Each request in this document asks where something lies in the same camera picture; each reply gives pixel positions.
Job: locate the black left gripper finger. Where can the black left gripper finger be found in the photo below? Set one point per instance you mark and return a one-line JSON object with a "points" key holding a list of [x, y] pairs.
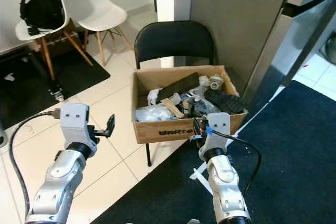
{"points": [[111, 125]]}

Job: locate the brown cardboard rubbish box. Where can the brown cardboard rubbish box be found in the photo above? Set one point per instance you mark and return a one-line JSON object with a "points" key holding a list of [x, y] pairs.
{"points": [[152, 129]]}

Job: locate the tan cardboard scrap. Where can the tan cardboard scrap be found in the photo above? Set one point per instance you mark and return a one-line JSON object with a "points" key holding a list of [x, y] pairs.
{"points": [[172, 107]]}

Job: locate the white floor tape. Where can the white floor tape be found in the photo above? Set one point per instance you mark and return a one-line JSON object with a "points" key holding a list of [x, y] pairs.
{"points": [[199, 171]]}

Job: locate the black foam slab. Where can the black foam slab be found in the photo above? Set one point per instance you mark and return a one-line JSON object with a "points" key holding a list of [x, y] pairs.
{"points": [[181, 85]]}

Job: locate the white crumpled paper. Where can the white crumpled paper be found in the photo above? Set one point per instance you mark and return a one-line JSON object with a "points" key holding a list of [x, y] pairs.
{"points": [[153, 97]]}

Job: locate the clear plastic bottle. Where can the clear plastic bottle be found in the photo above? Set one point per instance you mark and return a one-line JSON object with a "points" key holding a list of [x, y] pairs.
{"points": [[216, 82]]}

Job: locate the black floor mat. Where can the black floor mat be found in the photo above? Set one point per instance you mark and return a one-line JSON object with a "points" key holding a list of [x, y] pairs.
{"points": [[26, 103]]}

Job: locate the small brown cardboard box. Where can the small brown cardboard box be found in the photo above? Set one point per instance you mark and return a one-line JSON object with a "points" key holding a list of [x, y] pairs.
{"points": [[60, 45]]}

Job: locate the black folding chair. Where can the black folding chair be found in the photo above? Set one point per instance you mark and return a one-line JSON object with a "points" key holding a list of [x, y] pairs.
{"points": [[173, 40]]}

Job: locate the dark blue carpet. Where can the dark blue carpet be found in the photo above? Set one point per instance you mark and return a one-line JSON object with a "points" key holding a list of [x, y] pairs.
{"points": [[294, 171]]}

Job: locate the steel grey refrigerator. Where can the steel grey refrigerator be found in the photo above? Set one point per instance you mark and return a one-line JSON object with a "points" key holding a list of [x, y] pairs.
{"points": [[236, 19]]}

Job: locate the white plastic chair wooden legs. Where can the white plastic chair wooden legs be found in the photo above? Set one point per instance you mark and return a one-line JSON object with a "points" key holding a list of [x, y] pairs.
{"points": [[92, 3], [26, 31]]}

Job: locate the black backpack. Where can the black backpack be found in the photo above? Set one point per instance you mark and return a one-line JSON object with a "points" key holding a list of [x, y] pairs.
{"points": [[42, 3]]}

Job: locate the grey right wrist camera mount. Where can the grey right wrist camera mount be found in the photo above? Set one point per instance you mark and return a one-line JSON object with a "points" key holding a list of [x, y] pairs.
{"points": [[220, 124]]}

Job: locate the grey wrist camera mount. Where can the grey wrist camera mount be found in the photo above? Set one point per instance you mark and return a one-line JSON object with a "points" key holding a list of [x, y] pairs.
{"points": [[220, 124], [73, 119]]}

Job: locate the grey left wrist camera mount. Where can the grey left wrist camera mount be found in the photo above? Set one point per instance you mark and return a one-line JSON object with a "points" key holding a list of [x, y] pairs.
{"points": [[73, 119]]}

